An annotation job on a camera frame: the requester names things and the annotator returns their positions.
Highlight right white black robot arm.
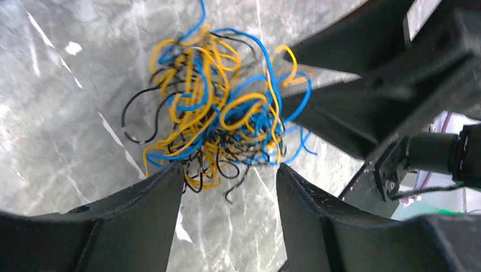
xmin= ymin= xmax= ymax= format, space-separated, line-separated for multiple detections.
xmin=282 ymin=1 xmax=480 ymax=199

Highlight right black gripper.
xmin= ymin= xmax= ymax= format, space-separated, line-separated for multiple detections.
xmin=290 ymin=0 xmax=480 ymax=158

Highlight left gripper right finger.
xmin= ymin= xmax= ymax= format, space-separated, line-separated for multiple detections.
xmin=276 ymin=164 xmax=480 ymax=271

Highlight blue wire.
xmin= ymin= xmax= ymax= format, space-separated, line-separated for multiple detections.
xmin=145 ymin=0 xmax=318 ymax=169

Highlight yellow black wire bundle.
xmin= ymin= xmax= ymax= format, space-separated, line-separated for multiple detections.
xmin=121 ymin=23 xmax=314 ymax=205

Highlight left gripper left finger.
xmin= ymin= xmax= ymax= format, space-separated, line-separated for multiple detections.
xmin=1 ymin=163 xmax=184 ymax=271

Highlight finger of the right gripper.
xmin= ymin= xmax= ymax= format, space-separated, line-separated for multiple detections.
xmin=282 ymin=74 xmax=410 ymax=160

